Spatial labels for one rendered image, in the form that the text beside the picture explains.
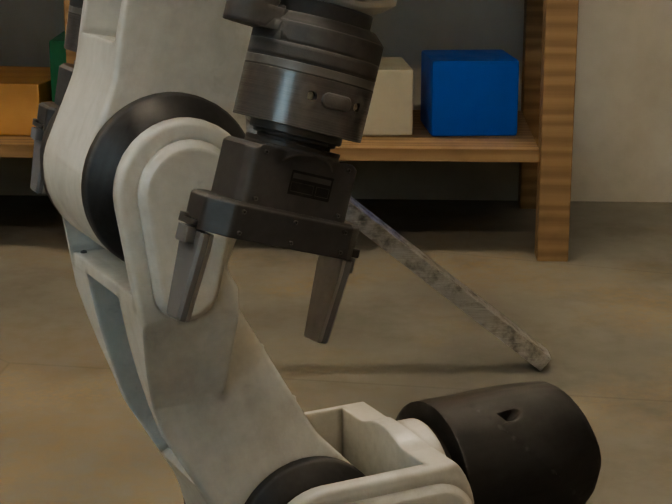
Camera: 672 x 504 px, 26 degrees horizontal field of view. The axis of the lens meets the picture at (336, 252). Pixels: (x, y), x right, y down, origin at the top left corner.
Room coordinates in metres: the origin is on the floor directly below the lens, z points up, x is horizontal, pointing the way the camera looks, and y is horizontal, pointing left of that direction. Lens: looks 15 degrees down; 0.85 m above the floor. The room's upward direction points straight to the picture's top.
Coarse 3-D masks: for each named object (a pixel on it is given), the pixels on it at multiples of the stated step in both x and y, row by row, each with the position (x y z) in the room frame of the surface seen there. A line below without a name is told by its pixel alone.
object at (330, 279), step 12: (324, 264) 0.98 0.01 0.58; (336, 264) 0.96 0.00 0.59; (348, 264) 0.96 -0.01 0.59; (324, 276) 0.97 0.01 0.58; (336, 276) 0.96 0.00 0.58; (312, 288) 0.98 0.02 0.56; (324, 288) 0.97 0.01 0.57; (336, 288) 0.96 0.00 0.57; (312, 300) 0.98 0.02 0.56; (324, 300) 0.96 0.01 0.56; (336, 300) 0.96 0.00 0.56; (312, 312) 0.97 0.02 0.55; (324, 312) 0.96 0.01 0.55; (336, 312) 0.96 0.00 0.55; (312, 324) 0.97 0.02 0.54; (324, 324) 0.96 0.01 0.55; (312, 336) 0.96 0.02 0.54; (324, 336) 0.96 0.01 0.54
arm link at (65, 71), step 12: (72, 12) 1.39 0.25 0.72; (72, 24) 1.39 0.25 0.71; (72, 36) 1.39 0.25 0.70; (72, 48) 1.38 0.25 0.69; (60, 72) 1.40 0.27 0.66; (72, 72) 1.38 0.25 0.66; (60, 84) 1.40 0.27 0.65; (60, 96) 1.39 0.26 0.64; (48, 108) 1.37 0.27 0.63; (36, 120) 1.38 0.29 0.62; (48, 120) 1.37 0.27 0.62
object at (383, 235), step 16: (352, 208) 2.42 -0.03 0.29; (368, 224) 2.42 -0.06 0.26; (384, 224) 2.45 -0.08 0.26; (384, 240) 2.42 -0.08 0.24; (400, 240) 2.42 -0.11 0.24; (400, 256) 2.42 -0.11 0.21; (416, 256) 2.42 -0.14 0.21; (416, 272) 2.42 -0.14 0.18; (432, 272) 2.42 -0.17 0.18; (448, 272) 2.46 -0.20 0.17; (448, 288) 2.42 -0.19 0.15; (464, 288) 2.44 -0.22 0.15; (464, 304) 2.42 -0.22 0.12; (480, 304) 2.42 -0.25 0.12; (480, 320) 2.42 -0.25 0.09; (496, 320) 2.42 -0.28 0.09; (496, 336) 2.42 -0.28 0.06; (512, 336) 2.42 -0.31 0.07; (528, 336) 2.45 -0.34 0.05; (528, 352) 2.42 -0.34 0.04; (544, 352) 2.42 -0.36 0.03
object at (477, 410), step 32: (512, 384) 1.36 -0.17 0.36; (544, 384) 1.36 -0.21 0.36; (416, 416) 1.33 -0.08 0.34; (448, 416) 1.28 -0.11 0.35; (480, 416) 1.29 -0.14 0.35; (512, 416) 1.31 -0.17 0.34; (544, 416) 1.31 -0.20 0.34; (576, 416) 1.33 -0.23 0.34; (448, 448) 1.27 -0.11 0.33; (480, 448) 1.26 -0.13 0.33; (512, 448) 1.27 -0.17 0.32; (544, 448) 1.29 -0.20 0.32; (576, 448) 1.30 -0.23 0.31; (480, 480) 1.24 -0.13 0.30; (512, 480) 1.26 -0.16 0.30; (544, 480) 1.27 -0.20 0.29; (576, 480) 1.30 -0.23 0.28
